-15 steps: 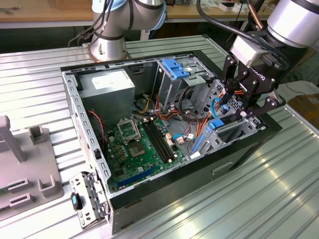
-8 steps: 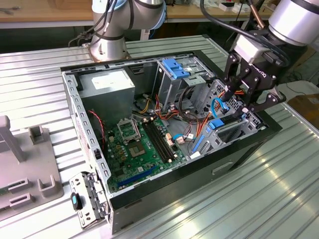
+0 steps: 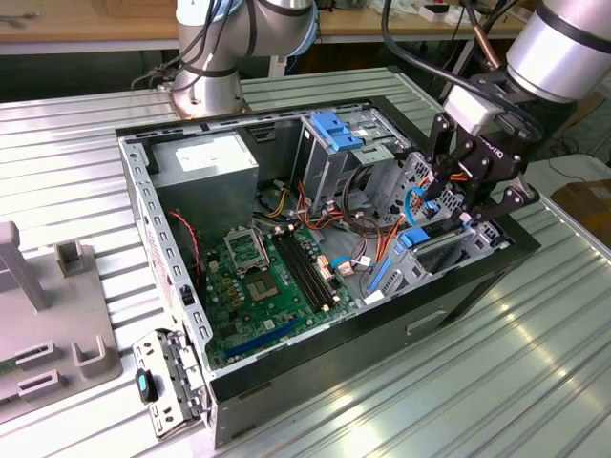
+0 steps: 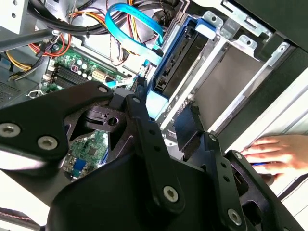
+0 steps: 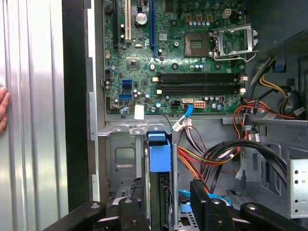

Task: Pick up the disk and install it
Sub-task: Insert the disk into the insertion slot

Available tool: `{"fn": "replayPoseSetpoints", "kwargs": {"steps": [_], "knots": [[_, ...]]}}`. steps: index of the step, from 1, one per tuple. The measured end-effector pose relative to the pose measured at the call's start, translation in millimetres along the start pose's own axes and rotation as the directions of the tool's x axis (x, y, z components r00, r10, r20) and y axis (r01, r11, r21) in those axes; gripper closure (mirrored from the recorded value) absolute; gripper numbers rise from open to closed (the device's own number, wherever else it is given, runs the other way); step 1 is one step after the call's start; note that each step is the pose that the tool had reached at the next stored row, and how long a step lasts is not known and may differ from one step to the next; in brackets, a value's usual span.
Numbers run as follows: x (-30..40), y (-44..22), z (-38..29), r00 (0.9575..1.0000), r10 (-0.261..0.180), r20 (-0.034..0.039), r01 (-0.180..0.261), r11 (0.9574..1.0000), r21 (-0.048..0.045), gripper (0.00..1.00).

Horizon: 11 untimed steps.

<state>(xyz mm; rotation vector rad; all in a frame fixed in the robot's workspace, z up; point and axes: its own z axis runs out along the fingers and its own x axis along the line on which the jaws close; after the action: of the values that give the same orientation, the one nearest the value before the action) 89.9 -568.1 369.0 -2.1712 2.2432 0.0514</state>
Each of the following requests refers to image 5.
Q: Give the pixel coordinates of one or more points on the grey metal disk bay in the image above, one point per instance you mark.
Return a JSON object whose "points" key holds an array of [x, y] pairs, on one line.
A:
{"points": [[125, 156]]}

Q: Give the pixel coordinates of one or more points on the black PC case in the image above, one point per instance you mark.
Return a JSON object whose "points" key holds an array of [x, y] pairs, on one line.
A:
{"points": [[74, 96]]}

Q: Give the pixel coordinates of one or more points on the hard disk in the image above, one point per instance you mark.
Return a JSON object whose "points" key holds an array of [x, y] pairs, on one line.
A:
{"points": [[158, 156]]}

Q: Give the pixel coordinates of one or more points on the CPU socket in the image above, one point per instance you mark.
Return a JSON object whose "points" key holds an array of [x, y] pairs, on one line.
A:
{"points": [[196, 44]]}

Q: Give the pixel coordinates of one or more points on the black expansion slot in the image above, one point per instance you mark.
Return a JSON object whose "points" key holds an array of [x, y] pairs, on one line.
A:
{"points": [[115, 24]]}

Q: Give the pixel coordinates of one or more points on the grey optical drive cage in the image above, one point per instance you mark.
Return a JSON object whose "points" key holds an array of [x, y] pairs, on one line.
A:
{"points": [[298, 187]]}

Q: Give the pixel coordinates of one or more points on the white expansion slot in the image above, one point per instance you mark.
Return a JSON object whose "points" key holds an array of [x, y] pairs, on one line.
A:
{"points": [[127, 21]]}

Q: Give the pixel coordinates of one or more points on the blue plastic clip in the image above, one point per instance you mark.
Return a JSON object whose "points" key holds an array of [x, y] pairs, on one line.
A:
{"points": [[280, 66]]}

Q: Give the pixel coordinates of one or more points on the locking lever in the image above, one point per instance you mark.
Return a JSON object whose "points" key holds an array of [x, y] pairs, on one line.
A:
{"points": [[229, 58]]}

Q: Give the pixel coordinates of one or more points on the metal socket cover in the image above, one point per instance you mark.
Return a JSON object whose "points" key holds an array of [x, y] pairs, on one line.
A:
{"points": [[250, 38]]}

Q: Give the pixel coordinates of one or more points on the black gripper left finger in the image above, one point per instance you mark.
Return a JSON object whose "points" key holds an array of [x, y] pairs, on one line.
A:
{"points": [[134, 211]]}

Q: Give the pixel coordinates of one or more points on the silver coin battery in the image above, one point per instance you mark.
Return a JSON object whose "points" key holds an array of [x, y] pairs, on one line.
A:
{"points": [[141, 18]]}

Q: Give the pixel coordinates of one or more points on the person's hand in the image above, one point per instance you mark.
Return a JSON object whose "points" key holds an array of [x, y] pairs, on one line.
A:
{"points": [[3, 108]]}

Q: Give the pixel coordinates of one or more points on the blue expansion slot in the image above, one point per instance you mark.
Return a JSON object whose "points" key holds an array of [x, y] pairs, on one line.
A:
{"points": [[152, 29]]}

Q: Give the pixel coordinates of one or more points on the grey power supply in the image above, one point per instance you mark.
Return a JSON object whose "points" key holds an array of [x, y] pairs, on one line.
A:
{"points": [[276, 19]]}

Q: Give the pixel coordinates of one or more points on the black RAM slot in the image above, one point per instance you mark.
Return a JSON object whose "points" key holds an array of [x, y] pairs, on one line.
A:
{"points": [[199, 89], [199, 77]]}

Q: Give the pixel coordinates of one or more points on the white paper label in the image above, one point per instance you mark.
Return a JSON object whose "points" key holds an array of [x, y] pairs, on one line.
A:
{"points": [[139, 111]]}

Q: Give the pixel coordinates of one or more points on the green motherboard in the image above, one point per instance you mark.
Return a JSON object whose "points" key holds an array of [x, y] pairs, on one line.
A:
{"points": [[166, 36]]}

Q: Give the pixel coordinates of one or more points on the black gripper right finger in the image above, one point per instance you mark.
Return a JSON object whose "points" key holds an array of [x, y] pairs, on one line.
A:
{"points": [[207, 216]]}

